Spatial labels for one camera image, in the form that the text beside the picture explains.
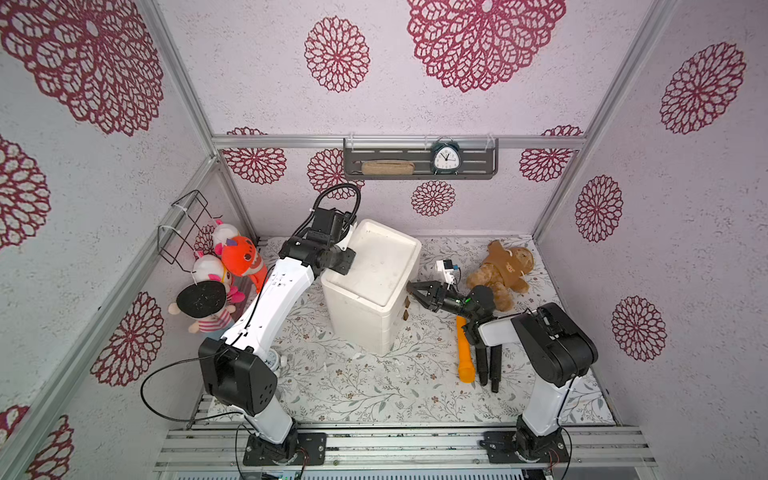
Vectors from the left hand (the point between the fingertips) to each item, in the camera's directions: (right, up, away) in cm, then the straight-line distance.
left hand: (341, 257), depth 82 cm
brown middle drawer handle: (+19, -13, +6) cm, 23 cm away
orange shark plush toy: (-31, 0, +6) cm, 32 cm away
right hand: (+18, -9, -3) cm, 20 cm away
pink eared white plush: (-39, +8, +12) cm, 42 cm away
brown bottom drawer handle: (+18, -18, +10) cm, 28 cm away
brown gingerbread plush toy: (+51, -4, +18) cm, 54 cm away
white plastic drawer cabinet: (+8, -12, -10) cm, 17 cm away
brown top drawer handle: (+19, -8, -1) cm, 21 cm away
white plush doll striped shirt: (-39, -3, +5) cm, 40 cm away
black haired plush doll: (-34, -11, -6) cm, 36 cm away
